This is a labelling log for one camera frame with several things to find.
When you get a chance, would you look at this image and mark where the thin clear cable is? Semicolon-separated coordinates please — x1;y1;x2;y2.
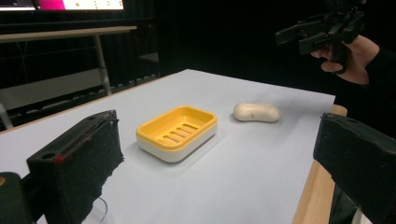
92;196;109;224

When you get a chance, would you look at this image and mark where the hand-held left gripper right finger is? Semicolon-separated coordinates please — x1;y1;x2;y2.
312;112;396;224

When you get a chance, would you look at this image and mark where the white soap bar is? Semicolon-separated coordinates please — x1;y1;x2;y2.
233;102;282;123

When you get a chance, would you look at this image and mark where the yellow and white soap dish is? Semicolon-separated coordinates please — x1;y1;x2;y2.
135;105;219;163

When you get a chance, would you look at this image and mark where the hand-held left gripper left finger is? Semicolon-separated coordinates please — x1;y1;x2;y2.
26;109;125;224

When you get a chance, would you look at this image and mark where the computer monitor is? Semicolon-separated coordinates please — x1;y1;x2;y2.
0;0;125;12

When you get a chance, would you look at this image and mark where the white background desk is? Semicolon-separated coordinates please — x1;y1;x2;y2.
0;25;138;130

